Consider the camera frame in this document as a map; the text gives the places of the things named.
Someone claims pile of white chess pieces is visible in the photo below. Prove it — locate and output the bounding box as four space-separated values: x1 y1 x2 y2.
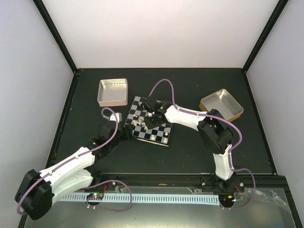
131 114 148 130

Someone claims gold rectangular tin lid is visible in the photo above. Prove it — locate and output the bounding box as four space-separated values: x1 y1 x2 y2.
199 89 244 122

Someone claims black and silver chessboard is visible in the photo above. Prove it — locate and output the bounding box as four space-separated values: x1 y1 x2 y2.
125 96 173 147

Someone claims black mounting rail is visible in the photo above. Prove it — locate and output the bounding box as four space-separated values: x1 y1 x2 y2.
90 173 290 192

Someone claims small circuit board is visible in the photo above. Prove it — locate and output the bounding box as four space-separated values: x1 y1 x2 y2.
219 195 244 203
87 193 104 200

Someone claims pink square tin box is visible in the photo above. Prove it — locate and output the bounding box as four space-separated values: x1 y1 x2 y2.
97 78 128 107

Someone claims small circuit board right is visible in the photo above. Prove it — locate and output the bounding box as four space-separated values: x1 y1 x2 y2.
219 195 244 203

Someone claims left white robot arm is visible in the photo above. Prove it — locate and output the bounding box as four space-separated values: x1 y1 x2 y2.
15 121 134 220

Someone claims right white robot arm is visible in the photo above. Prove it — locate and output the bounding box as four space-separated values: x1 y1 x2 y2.
141 97 234 191

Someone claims black frame post right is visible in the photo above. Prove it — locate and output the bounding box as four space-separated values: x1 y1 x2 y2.
242 0 289 73

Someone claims pile of black chess pieces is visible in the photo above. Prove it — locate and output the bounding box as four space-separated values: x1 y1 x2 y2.
137 99 146 110

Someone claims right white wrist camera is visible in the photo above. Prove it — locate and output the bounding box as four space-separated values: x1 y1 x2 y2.
142 96 160 113

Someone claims black frame post left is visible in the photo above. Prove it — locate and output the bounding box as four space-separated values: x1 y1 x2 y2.
33 0 78 73

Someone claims pale blue cable duct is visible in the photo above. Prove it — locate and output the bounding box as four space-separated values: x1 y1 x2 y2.
60 192 219 206

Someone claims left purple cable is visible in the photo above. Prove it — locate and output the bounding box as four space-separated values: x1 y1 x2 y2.
16 107 119 216

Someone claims small circuit board left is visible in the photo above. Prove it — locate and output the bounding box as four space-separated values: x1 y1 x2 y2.
87 193 104 200

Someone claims black frame post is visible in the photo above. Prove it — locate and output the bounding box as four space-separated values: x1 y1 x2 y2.
242 0 289 73
33 0 78 73

